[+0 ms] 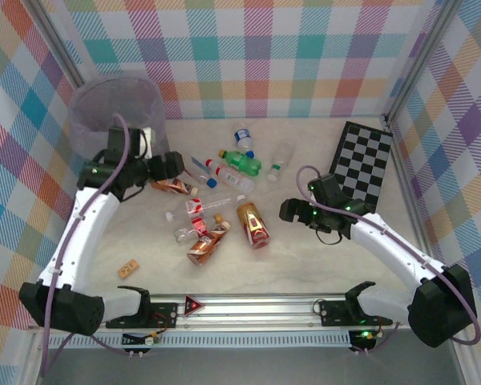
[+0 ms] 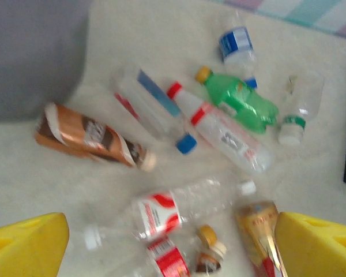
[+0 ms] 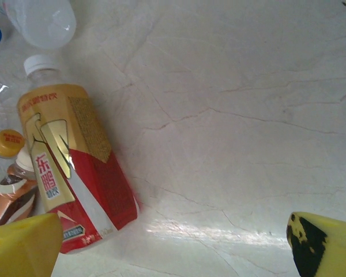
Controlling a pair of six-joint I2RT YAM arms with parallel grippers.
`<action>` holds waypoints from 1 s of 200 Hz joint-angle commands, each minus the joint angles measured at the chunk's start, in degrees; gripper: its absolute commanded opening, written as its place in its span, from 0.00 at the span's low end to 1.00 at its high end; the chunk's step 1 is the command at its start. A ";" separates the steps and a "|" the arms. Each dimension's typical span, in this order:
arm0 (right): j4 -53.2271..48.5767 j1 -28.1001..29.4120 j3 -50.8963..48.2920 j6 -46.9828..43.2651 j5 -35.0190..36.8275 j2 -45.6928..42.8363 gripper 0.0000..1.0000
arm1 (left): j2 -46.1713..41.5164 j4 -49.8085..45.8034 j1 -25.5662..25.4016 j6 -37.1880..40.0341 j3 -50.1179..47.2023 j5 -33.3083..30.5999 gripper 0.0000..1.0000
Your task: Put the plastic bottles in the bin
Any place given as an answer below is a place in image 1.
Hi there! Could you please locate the brown coffee drink bottle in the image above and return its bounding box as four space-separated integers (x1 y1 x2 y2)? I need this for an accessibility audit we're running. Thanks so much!
150 178 200 197
186 220 232 266

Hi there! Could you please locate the clear bottle with blue cap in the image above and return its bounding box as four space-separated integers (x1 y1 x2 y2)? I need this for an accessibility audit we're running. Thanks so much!
184 154 219 189

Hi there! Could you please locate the clear red label white cap bottle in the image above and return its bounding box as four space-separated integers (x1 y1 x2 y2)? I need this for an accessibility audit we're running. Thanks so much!
166 192 236 224

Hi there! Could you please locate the gold and red bottle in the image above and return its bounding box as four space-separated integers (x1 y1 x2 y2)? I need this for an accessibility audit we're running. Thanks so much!
235 194 272 250

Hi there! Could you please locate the clear bottle with green ring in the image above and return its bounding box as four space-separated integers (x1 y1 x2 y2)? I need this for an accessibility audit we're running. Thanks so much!
266 140 297 182

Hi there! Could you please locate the clear red label orange cap bottle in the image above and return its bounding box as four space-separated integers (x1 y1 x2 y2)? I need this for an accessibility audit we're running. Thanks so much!
174 214 224 245

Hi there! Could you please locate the translucent purple waste bin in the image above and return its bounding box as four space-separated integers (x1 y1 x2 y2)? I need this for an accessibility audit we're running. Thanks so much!
68 77 172 157

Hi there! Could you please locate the white bottle with red cap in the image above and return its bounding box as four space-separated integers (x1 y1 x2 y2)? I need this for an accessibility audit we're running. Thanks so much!
205 158 256 196

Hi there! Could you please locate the black and grey checkerboard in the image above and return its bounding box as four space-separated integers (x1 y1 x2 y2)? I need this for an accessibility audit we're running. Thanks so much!
329 120 394 213

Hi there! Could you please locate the green plastic bottle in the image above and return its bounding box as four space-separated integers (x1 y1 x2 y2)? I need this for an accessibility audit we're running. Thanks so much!
218 148 263 177

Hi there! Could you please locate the small blue label bottle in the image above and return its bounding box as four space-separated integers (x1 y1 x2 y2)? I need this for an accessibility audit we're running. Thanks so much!
233 127 254 148

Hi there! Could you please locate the small wooden block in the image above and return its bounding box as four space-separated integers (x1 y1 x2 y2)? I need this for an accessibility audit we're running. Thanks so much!
117 259 140 280

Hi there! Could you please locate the small green circuit board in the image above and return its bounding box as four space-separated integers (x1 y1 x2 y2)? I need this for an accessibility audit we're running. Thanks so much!
349 328 377 344
122 331 162 348

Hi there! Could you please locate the red triangle warning sticker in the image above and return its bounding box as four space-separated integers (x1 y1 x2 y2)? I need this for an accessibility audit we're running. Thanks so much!
183 295 204 317

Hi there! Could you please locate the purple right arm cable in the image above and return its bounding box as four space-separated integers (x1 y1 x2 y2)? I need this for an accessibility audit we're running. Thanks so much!
296 164 481 358

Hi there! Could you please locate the aluminium frame side rail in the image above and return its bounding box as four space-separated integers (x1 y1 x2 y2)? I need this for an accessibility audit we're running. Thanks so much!
386 119 436 265

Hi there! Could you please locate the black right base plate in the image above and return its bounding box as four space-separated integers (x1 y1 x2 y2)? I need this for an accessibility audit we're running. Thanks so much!
319 301 394 326

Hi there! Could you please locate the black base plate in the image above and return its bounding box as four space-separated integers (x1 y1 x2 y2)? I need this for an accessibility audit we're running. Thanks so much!
106 301 180 330
319 301 394 326

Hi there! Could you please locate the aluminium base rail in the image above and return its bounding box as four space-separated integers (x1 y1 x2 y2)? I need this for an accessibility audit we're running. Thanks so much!
27 294 410 332

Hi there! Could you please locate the white slotted cable duct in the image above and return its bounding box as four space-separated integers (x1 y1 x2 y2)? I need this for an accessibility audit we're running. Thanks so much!
47 330 352 349

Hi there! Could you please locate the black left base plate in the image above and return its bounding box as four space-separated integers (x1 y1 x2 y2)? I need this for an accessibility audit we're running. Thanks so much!
106 301 180 330

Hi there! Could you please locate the aluminium frame post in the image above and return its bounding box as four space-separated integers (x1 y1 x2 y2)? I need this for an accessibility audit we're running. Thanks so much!
30 0 85 91
382 0 462 125

